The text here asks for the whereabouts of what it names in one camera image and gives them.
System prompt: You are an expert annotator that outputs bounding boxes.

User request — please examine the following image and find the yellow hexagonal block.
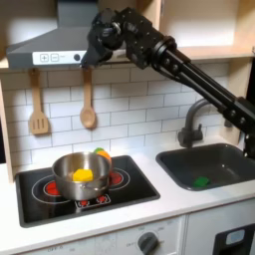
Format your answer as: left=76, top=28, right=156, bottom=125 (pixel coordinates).
left=72, top=168, right=95, bottom=183

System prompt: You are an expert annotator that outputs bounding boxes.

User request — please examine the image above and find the green block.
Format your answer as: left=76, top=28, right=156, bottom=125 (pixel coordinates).
left=193, top=175, right=211, bottom=188

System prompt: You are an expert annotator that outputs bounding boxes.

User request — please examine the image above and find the grey extractor hood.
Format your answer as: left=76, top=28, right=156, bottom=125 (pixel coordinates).
left=5, top=0, right=131, bottom=71

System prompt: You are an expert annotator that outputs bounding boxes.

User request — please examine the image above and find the wooden spoon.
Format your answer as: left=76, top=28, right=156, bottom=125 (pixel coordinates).
left=79, top=68, right=98, bottom=129

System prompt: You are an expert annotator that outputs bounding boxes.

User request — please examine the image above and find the wooden slotted spatula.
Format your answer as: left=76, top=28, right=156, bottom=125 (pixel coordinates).
left=28, top=68, right=51, bottom=136

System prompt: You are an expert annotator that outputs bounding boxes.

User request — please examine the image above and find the orange toy carrot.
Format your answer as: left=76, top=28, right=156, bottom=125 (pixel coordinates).
left=93, top=146, right=113, bottom=163

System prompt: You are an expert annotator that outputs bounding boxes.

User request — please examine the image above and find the wooden shelf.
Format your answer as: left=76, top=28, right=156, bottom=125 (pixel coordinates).
left=111, top=42, right=255, bottom=64

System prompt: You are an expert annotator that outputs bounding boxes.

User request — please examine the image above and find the dark grey tap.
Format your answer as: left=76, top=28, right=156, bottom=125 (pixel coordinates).
left=177, top=98, right=213, bottom=149

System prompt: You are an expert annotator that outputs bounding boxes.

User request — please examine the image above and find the steel pot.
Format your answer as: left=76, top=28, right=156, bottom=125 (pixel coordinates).
left=51, top=151, right=113, bottom=201

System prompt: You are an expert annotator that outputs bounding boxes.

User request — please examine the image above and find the kitchen side panel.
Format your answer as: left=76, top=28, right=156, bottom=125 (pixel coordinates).
left=227, top=56, right=254, bottom=145

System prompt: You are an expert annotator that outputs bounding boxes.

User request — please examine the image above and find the black toy stove top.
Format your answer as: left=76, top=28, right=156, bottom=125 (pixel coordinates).
left=14, top=154, right=161, bottom=229

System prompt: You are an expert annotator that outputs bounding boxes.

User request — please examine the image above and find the dark grey sink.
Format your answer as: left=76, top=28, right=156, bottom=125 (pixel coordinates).
left=154, top=142, right=255, bottom=192

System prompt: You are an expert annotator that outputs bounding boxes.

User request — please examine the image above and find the white oven control panel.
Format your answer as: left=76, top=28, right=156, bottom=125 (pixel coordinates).
left=19, top=215, right=187, bottom=255

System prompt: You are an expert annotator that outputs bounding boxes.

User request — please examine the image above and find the black oven knob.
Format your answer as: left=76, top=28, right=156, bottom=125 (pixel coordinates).
left=136, top=231, right=160, bottom=255

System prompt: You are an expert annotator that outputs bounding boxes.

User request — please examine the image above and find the white cabinet door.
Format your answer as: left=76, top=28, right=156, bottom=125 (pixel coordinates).
left=183, top=198, right=255, bottom=255

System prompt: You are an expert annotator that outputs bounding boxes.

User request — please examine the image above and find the black dispenser panel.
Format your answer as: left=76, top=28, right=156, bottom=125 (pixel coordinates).
left=212, top=222, right=255, bottom=255

